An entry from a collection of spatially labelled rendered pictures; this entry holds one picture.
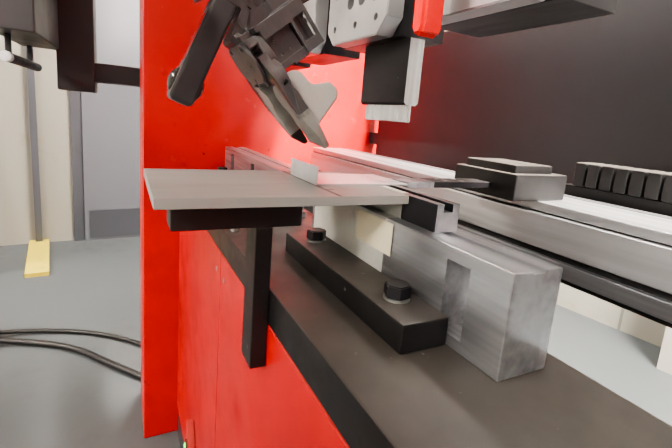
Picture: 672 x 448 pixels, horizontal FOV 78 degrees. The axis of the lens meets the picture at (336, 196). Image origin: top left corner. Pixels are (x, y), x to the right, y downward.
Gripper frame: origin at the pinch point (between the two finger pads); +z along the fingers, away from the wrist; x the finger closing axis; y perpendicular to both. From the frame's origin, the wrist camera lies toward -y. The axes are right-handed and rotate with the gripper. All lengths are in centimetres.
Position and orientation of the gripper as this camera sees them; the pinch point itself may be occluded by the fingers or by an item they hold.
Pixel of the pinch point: (305, 140)
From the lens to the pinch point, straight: 51.4
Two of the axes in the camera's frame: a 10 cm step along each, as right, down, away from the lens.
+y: 7.3, -6.4, 2.3
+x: -4.5, -2.0, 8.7
